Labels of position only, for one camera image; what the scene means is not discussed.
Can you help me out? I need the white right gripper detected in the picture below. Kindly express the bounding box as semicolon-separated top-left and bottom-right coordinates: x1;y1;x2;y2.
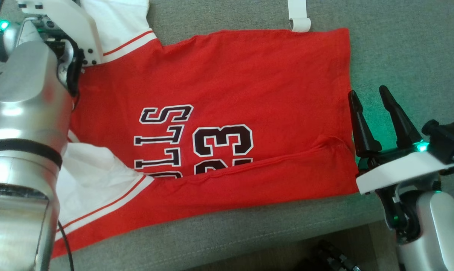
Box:
347;85;454;242

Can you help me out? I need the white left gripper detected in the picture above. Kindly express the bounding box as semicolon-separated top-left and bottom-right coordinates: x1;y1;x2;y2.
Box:
18;0;104;96

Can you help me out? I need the red jersey with white sleeves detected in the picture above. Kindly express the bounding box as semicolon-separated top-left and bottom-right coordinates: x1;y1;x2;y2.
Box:
50;0;359;260

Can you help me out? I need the large grey sofa chaise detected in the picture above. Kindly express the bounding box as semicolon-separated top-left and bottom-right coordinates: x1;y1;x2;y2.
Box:
0;0;454;271

